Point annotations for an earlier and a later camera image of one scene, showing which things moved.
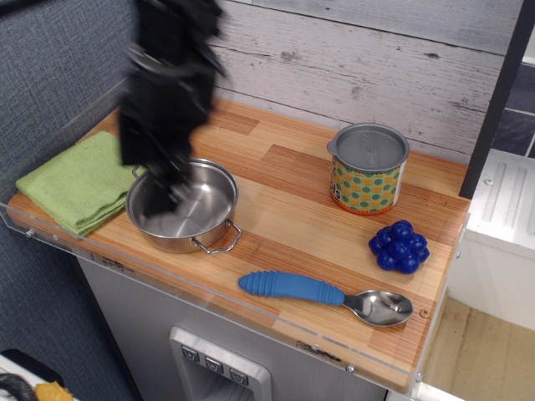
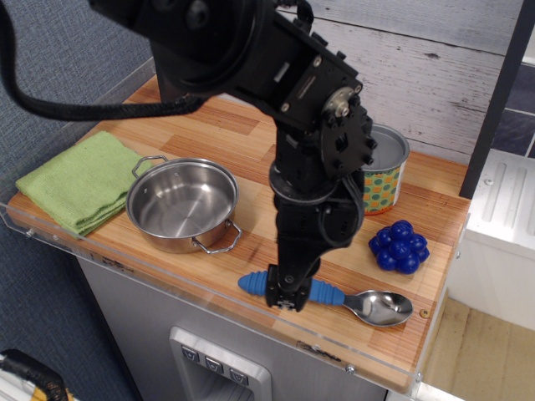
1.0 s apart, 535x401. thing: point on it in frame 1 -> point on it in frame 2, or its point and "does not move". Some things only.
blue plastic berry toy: (398, 247) does not move
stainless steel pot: (202, 214) does not move
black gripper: (173, 77) -> (316, 210)
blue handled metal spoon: (379, 307) does not move
